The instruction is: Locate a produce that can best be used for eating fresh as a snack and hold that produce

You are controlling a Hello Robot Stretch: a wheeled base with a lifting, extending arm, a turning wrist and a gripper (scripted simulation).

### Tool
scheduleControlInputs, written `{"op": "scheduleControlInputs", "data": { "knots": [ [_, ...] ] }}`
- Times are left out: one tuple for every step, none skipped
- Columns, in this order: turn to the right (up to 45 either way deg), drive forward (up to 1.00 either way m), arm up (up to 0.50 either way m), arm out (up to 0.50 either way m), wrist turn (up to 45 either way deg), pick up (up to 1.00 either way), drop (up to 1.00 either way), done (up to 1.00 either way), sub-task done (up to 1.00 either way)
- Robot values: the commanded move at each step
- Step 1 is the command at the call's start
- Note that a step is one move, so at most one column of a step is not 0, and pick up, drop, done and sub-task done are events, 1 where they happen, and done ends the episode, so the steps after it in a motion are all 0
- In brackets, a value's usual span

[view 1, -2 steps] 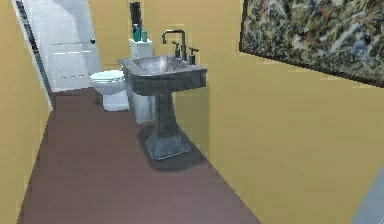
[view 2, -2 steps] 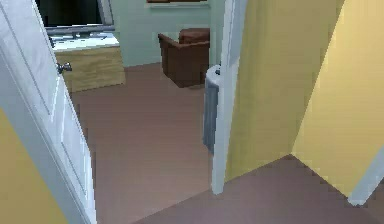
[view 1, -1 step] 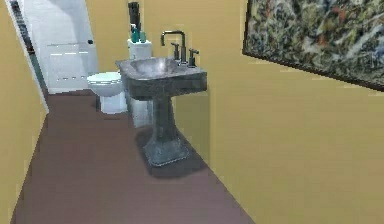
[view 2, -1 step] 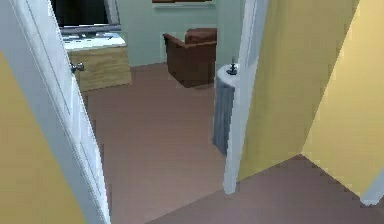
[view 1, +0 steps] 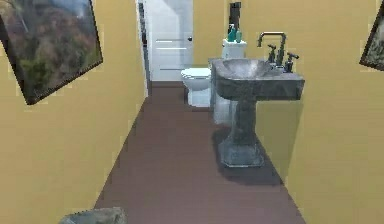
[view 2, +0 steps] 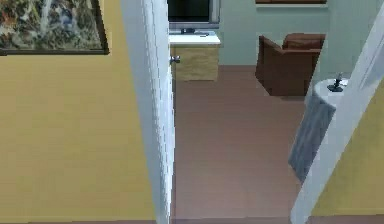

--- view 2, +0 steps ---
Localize white room door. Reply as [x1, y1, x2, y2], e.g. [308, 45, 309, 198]
[119, 0, 177, 224]

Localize wooden cabinet with white top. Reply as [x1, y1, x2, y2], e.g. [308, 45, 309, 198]
[168, 31, 222, 83]

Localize black television set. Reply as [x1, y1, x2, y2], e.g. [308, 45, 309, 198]
[167, 0, 221, 35]

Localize brown armchair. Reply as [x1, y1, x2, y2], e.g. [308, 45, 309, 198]
[255, 32, 327, 98]

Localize grey round side table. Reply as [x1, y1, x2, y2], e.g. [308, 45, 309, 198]
[287, 77, 350, 184]

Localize small black statuette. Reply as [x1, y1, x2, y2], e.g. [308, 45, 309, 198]
[327, 72, 345, 93]

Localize dark framed wall picture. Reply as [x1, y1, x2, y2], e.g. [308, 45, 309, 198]
[0, 0, 110, 56]

